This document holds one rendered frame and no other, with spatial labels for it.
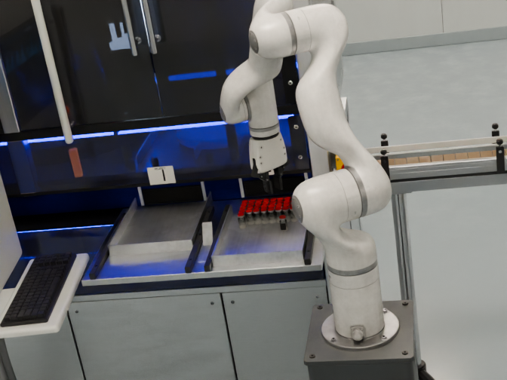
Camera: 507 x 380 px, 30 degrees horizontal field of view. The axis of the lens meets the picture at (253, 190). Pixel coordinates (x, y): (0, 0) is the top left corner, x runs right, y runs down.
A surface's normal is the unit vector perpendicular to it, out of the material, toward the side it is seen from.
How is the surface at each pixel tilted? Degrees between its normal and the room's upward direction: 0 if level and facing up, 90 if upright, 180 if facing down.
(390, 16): 90
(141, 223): 0
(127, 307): 90
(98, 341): 90
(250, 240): 0
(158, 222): 0
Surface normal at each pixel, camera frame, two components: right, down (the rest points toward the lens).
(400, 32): -0.13, 0.42
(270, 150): 0.56, 0.27
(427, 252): -0.15, -0.91
